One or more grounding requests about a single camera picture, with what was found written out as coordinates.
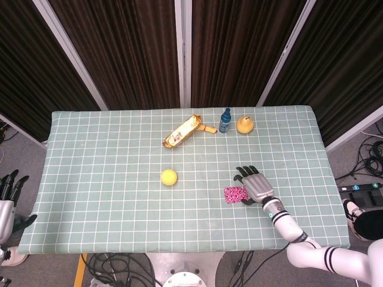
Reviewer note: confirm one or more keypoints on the blue spray bottle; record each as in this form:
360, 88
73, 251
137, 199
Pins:
224, 122

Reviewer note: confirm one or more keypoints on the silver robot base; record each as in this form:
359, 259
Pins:
185, 267

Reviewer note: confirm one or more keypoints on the yellow ball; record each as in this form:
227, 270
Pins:
169, 177

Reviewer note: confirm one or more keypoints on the green checked tablecloth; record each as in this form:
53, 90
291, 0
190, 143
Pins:
119, 194

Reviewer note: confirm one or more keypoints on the yellow pear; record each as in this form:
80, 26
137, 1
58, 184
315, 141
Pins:
245, 125

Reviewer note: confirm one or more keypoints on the black trouser leg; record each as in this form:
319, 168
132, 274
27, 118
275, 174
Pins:
371, 224

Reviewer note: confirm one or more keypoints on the yellow rubber chicken toy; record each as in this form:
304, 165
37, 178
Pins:
208, 128

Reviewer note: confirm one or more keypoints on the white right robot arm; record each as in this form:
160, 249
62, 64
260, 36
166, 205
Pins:
288, 225

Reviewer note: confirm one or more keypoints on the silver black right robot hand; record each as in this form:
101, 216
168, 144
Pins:
258, 186

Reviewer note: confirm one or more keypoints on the yellow floor strip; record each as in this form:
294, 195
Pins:
79, 270

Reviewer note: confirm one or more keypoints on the black foot pedal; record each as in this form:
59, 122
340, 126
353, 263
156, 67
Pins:
363, 198

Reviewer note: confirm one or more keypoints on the dark fabric divider panel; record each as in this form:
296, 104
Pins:
27, 74
125, 51
344, 65
236, 48

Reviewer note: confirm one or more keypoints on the golden foil snack package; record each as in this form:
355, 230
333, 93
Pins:
181, 133

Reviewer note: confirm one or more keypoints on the white divider post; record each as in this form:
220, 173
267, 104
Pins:
183, 53
287, 51
70, 55

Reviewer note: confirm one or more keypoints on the black power strip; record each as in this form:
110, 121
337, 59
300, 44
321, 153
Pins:
359, 187

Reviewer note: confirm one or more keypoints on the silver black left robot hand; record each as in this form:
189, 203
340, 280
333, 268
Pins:
6, 215

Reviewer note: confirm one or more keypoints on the pink patterned packet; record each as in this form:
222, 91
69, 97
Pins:
235, 194

